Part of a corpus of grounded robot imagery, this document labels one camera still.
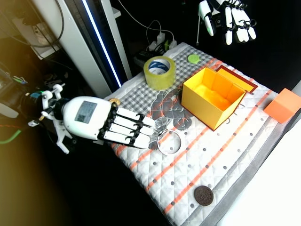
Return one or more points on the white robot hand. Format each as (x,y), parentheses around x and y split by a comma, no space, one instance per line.
(82,115)
(237,16)

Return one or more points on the yellow box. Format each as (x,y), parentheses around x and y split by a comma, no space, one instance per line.
(204,110)

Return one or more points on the green round cookie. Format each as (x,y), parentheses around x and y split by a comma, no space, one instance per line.
(193,58)

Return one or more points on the green plug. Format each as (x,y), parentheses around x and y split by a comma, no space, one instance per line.
(167,44)

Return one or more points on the white charger plug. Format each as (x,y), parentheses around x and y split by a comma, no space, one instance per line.
(161,37)

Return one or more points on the white column with blue light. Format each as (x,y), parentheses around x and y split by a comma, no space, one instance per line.
(77,35)

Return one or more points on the black power adapter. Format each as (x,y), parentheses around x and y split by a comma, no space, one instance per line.
(142,56)

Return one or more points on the yellow clear tape roll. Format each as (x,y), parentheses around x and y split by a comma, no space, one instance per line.
(160,80)

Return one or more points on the white power strip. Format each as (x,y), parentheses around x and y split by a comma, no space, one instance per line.
(152,45)

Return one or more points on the orange cube block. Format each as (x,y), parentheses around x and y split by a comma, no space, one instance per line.
(282,106)

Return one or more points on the grey quilt with bear print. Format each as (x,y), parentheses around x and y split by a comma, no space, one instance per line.
(200,160)

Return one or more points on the brown round sandwich cookie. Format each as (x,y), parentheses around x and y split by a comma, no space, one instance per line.
(203,196)

